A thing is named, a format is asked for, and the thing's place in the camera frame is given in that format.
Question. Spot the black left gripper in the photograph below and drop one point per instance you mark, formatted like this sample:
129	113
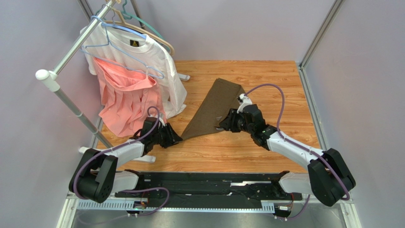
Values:
172	137

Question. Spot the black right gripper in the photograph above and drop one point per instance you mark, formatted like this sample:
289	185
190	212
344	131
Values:
230	119

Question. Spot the olive brown cloth napkin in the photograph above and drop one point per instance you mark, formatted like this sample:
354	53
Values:
221	97

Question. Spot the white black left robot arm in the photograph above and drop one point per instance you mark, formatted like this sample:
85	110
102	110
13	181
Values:
96	177

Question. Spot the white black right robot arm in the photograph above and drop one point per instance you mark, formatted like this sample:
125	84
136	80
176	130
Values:
329	178

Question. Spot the pink pleated skirt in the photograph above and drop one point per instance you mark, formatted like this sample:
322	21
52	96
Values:
128	97

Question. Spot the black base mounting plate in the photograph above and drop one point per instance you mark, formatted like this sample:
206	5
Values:
209	190

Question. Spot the white t-shirt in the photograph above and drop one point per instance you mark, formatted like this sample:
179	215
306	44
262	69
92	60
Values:
173	91

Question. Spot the wooden clothes hanger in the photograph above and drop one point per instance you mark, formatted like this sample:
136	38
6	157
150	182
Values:
124	38

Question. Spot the teal clothes hanger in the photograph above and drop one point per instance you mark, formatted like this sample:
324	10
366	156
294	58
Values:
144	28

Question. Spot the white clothes rack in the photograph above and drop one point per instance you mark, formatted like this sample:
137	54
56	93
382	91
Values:
49	79

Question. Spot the blue wire hanger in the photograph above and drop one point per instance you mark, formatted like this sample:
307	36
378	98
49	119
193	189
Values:
150	71

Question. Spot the aluminium frame rail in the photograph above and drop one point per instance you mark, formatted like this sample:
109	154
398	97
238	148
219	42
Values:
96	179

